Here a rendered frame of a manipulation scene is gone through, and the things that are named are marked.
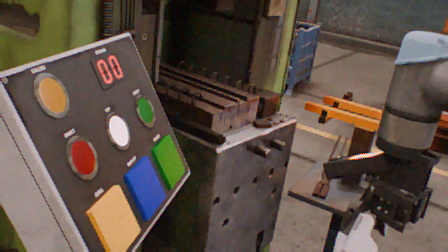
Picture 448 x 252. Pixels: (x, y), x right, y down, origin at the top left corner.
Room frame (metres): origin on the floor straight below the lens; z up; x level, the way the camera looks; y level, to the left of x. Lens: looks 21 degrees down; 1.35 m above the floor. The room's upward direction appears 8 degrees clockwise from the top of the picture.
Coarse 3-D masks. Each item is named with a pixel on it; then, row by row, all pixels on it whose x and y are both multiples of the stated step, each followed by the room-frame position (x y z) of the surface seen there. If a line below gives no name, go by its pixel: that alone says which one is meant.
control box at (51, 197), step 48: (96, 48) 0.65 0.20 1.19; (0, 96) 0.44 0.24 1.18; (96, 96) 0.59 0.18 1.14; (144, 96) 0.72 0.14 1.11; (0, 144) 0.45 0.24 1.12; (48, 144) 0.46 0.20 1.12; (96, 144) 0.54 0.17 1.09; (144, 144) 0.65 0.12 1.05; (0, 192) 0.45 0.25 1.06; (48, 192) 0.43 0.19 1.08; (96, 192) 0.49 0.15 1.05; (48, 240) 0.43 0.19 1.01; (96, 240) 0.45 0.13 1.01
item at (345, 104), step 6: (330, 96) 1.45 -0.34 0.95; (324, 102) 1.43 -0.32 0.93; (330, 102) 1.42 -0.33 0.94; (342, 102) 1.40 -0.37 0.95; (348, 102) 1.40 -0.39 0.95; (348, 108) 1.39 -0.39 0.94; (354, 108) 1.38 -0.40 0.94; (360, 108) 1.37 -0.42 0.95; (366, 108) 1.37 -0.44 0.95; (372, 108) 1.38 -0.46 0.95; (366, 114) 1.36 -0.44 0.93; (372, 114) 1.35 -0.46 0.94; (378, 114) 1.35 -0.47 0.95; (438, 126) 1.27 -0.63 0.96; (438, 132) 1.27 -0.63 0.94; (444, 132) 1.26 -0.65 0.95
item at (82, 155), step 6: (78, 144) 0.51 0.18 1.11; (84, 144) 0.52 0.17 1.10; (72, 150) 0.49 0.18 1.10; (78, 150) 0.50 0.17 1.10; (84, 150) 0.51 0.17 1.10; (90, 150) 0.52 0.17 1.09; (72, 156) 0.49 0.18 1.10; (78, 156) 0.49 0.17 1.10; (84, 156) 0.50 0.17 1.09; (90, 156) 0.51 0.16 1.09; (78, 162) 0.49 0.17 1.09; (84, 162) 0.50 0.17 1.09; (90, 162) 0.51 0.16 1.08; (78, 168) 0.48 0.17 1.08; (84, 168) 0.49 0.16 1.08; (90, 168) 0.50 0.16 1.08
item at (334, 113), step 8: (312, 104) 1.33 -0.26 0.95; (320, 104) 1.34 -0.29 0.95; (320, 112) 1.31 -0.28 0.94; (328, 112) 1.30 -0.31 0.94; (336, 112) 1.29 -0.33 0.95; (344, 112) 1.29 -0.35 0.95; (344, 120) 1.27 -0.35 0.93; (352, 120) 1.26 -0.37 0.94; (360, 120) 1.25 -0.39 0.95; (368, 120) 1.25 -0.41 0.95; (376, 120) 1.26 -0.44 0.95; (368, 128) 1.24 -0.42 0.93; (376, 128) 1.23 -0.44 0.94; (440, 136) 1.16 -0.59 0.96; (432, 144) 1.17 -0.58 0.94; (440, 144) 1.16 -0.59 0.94; (440, 152) 1.15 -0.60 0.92
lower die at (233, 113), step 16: (160, 64) 1.40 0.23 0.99; (160, 80) 1.22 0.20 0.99; (176, 80) 1.25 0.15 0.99; (208, 80) 1.29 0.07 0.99; (160, 96) 1.15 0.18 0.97; (176, 96) 1.13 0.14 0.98; (208, 96) 1.14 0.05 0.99; (224, 96) 1.14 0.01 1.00; (256, 96) 1.20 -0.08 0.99; (192, 112) 1.08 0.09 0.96; (208, 112) 1.05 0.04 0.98; (224, 112) 1.08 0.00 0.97; (240, 112) 1.14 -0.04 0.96; (224, 128) 1.08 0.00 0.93
